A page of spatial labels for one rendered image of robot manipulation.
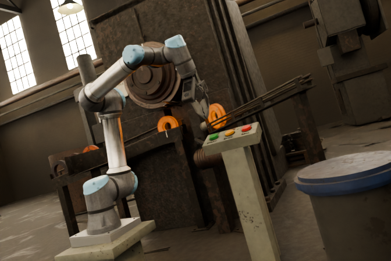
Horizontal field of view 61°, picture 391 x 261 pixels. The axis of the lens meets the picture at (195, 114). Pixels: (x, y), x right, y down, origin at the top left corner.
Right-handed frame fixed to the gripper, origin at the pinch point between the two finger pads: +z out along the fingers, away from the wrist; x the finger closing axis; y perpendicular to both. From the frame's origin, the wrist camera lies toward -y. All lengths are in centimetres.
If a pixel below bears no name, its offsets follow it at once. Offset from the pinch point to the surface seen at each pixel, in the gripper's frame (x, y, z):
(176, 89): 43, 79, 0
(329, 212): -40, -43, 25
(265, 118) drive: 9, 156, 67
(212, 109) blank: 17, 58, 15
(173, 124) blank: 54, 75, 22
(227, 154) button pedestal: -4.9, -6.1, 16.5
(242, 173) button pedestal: -8.8, -9.3, 25.0
